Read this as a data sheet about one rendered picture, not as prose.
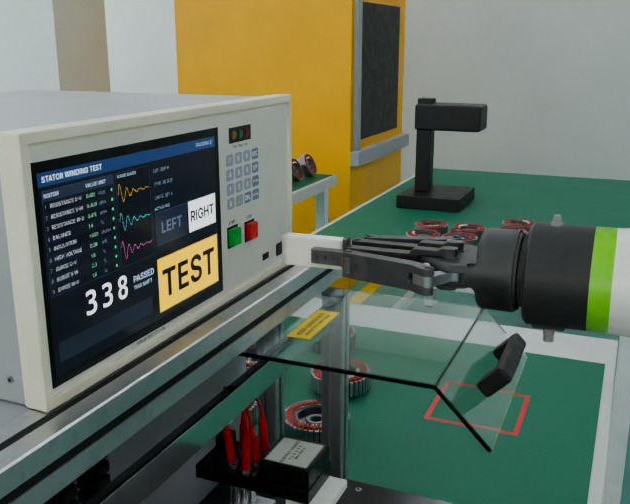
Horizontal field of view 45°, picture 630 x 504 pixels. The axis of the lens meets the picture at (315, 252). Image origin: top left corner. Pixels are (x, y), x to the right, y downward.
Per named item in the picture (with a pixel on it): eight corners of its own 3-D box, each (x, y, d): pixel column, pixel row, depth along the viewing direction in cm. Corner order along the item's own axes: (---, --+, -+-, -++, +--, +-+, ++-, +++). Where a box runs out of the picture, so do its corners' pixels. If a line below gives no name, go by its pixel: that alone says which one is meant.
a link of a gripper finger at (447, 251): (458, 286, 71) (455, 291, 70) (344, 275, 75) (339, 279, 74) (459, 246, 70) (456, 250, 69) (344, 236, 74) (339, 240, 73)
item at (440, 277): (478, 283, 70) (468, 300, 65) (423, 277, 71) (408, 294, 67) (480, 257, 69) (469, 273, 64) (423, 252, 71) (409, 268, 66)
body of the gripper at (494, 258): (514, 326, 66) (410, 313, 69) (527, 297, 73) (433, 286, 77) (519, 242, 64) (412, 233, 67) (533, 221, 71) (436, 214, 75)
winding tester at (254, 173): (293, 262, 95) (291, 94, 89) (47, 413, 56) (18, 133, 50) (45, 232, 109) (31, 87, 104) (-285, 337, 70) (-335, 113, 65)
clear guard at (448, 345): (527, 359, 93) (531, 313, 91) (491, 453, 71) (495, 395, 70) (285, 322, 105) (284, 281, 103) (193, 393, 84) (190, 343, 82)
